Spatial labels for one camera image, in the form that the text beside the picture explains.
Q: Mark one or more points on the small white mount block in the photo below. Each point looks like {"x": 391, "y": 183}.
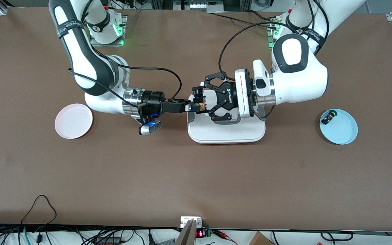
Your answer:
{"x": 186, "y": 220}

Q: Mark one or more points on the orange black switch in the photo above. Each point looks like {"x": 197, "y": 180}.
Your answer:
{"x": 200, "y": 102}

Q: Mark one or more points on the red clip leads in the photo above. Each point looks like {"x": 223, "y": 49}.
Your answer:
{"x": 223, "y": 234}

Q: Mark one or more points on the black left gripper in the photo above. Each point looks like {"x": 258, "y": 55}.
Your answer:
{"x": 229, "y": 97}

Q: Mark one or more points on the green black switch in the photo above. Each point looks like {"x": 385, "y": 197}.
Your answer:
{"x": 329, "y": 117}

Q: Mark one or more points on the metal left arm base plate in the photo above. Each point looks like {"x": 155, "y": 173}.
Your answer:
{"x": 270, "y": 42}

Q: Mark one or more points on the white lunch box grey clips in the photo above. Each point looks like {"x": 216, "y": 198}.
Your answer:
{"x": 226, "y": 134}

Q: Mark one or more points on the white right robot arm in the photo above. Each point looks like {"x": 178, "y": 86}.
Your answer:
{"x": 80, "y": 58}

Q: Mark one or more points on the red digit display module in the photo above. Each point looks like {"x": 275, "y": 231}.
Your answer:
{"x": 199, "y": 234}

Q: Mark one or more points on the light blue round plate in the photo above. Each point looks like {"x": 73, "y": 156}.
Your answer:
{"x": 342, "y": 127}

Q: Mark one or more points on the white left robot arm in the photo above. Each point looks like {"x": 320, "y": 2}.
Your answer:
{"x": 301, "y": 81}

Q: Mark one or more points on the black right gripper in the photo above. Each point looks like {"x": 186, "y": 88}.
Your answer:
{"x": 153, "y": 99}

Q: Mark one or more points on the grey device with white strip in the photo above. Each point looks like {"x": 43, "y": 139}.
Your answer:
{"x": 199, "y": 6}

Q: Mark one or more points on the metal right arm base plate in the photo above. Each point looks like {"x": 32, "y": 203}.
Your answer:
{"x": 107, "y": 44}

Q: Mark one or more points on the grey metal bar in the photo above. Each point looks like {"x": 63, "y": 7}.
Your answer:
{"x": 186, "y": 234}

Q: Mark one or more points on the pink round plate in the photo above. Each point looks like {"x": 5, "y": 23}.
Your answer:
{"x": 73, "y": 121}

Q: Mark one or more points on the brown cardboard box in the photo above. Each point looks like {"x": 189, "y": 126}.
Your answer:
{"x": 260, "y": 240}

